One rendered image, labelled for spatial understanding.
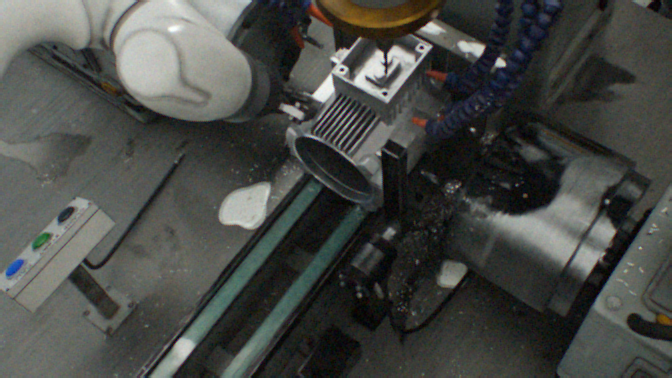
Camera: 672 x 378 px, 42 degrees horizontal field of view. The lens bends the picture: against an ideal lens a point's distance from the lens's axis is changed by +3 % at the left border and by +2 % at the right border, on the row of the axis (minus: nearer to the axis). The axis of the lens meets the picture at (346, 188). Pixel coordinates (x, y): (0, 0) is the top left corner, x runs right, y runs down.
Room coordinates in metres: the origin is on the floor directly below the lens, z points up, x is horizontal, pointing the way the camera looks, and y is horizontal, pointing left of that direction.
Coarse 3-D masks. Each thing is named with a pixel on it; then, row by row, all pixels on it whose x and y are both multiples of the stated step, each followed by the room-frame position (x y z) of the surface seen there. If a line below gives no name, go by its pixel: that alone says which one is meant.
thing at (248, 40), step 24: (192, 0) 0.89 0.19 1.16; (216, 0) 0.88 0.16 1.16; (240, 0) 0.87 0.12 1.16; (216, 24) 0.84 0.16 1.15; (240, 24) 0.84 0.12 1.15; (264, 24) 0.87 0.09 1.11; (240, 48) 0.82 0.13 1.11; (264, 48) 0.86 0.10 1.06; (288, 48) 0.90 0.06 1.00; (288, 72) 0.89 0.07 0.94
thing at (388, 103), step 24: (360, 48) 0.78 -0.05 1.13; (408, 48) 0.78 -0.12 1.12; (336, 72) 0.73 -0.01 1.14; (360, 72) 0.75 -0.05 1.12; (408, 72) 0.74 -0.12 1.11; (336, 96) 0.73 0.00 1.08; (360, 96) 0.70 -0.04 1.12; (384, 96) 0.68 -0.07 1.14; (408, 96) 0.71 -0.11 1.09; (384, 120) 0.67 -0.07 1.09
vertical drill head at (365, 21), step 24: (336, 0) 0.71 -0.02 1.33; (360, 0) 0.69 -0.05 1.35; (384, 0) 0.68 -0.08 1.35; (408, 0) 0.69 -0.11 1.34; (432, 0) 0.69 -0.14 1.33; (336, 24) 0.69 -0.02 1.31; (360, 24) 0.67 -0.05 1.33; (384, 24) 0.66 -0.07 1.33; (408, 24) 0.66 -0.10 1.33; (384, 48) 0.68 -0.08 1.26; (384, 72) 0.69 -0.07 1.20
